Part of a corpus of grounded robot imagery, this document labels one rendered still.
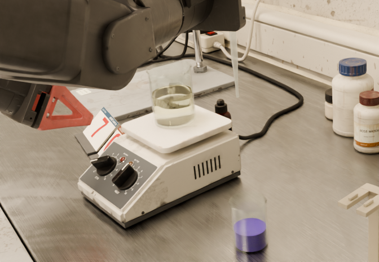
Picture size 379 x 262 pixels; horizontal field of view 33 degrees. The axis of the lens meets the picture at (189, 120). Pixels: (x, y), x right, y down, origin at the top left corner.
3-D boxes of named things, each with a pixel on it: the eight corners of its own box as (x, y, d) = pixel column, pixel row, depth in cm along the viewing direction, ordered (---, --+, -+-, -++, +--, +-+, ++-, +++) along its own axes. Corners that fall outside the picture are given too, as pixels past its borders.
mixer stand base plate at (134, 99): (100, 126, 114) (98, 120, 113) (63, 97, 130) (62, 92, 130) (238, 83, 126) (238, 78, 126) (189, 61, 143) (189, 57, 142)
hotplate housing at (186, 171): (124, 232, 81) (115, 177, 78) (78, 196, 91) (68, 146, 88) (255, 171, 92) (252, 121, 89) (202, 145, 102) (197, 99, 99)
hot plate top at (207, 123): (164, 155, 82) (163, 149, 82) (118, 130, 91) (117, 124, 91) (236, 126, 88) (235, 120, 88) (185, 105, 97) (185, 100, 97)
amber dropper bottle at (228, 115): (225, 143, 102) (221, 103, 99) (211, 140, 104) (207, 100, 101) (236, 136, 104) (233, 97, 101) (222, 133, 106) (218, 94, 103)
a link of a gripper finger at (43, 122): (87, 92, 90) (25, 69, 85) (107, 98, 84) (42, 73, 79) (70, 138, 89) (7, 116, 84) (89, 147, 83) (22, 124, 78)
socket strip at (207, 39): (206, 53, 147) (204, 35, 145) (134, 24, 179) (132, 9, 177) (226, 48, 149) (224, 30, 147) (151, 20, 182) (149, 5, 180)
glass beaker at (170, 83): (145, 124, 91) (136, 68, 88) (181, 111, 94) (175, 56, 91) (171, 138, 86) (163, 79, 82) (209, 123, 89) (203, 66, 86)
